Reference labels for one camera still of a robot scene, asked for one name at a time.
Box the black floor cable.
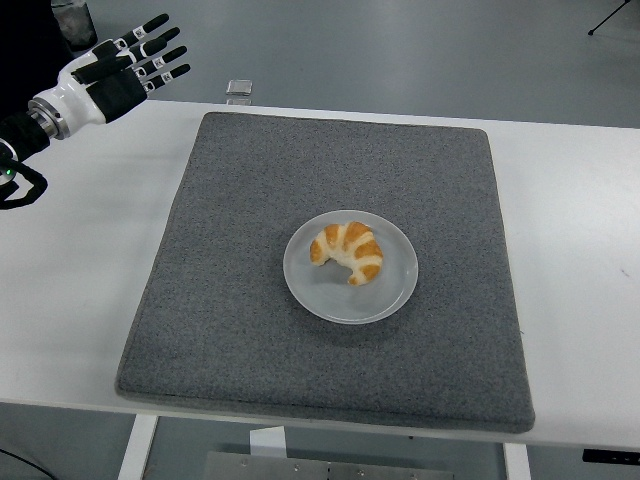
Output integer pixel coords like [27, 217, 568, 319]
[0, 447, 54, 480]

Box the grey felt mat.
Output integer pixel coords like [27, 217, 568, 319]
[114, 110, 536, 434]

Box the light grey round plate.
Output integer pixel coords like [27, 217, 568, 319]
[282, 209, 419, 325]

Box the grey metal plate with screws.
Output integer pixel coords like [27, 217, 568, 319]
[203, 451, 454, 480]

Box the black mesh waste bin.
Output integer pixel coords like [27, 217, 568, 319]
[49, 0, 97, 51]

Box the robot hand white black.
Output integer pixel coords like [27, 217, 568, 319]
[33, 13, 192, 136]

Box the white table leg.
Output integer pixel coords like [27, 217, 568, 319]
[117, 414, 160, 480]
[502, 442, 532, 480]

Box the white paper label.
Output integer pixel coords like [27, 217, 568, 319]
[249, 425, 288, 459]

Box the black control box under table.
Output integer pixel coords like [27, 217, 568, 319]
[582, 448, 640, 464]

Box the croissant bread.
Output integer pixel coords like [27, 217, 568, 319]
[308, 220, 385, 287]

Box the black tripod leg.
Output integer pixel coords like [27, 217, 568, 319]
[587, 0, 640, 36]

